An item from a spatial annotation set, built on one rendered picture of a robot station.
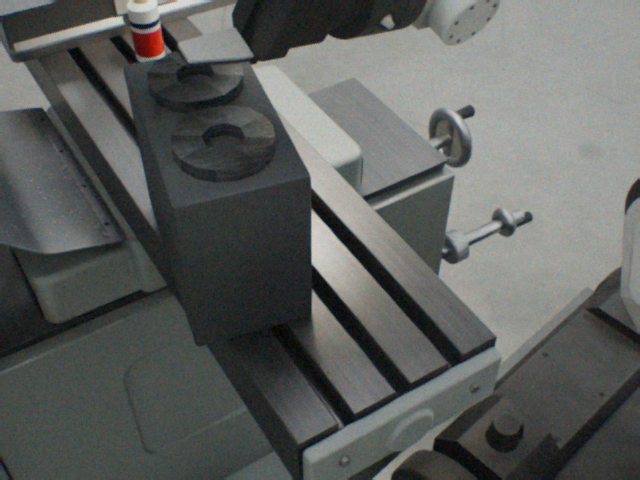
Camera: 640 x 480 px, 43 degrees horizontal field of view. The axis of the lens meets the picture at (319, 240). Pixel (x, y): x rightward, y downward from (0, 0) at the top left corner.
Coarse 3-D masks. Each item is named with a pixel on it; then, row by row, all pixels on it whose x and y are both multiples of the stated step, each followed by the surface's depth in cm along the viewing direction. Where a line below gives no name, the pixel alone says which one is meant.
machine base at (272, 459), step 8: (264, 456) 155; (272, 456) 155; (392, 456) 157; (256, 464) 153; (264, 464) 153; (272, 464) 153; (280, 464) 153; (376, 464) 155; (384, 464) 156; (240, 472) 152; (248, 472) 152; (256, 472) 152; (264, 472) 152; (272, 472) 152; (280, 472) 152; (288, 472) 152; (360, 472) 154; (368, 472) 155; (376, 472) 156
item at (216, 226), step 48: (144, 96) 75; (192, 96) 73; (240, 96) 75; (144, 144) 77; (192, 144) 68; (240, 144) 68; (288, 144) 70; (192, 192) 66; (240, 192) 66; (288, 192) 68; (192, 240) 68; (240, 240) 70; (288, 240) 72; (192, 288) 72; (240, 288) 74; (288, 288) 76
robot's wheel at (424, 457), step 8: (416, 456) 114; (424, 456) 113; (432, 456) 112; (440, 456) 112; (400, 464) 116; (408, 464) 113; (416, 464) 112; (424, 464) 111; (432, 464) 111; (440, 464) 110; (448, 464) 110; (456, 464) 110; (392, 472) 117; (400, 472) 114; (408, 472) 112; (416, 472) 111; (424, 472) 110; (432, 472) 109; (440, 472) 109; (448, 472) 109; (456, 472) 109; (464, 472) 109
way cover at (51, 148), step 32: (0, 128) 111; (32, 128) 113; (32, 160) 107; (64, 160) 108; (0, 192) 99; (32, 192) 102; (64, 192) 103; (0, 224) 92; (32, 224) 97; (64, 224) 98; (96, 224) 100
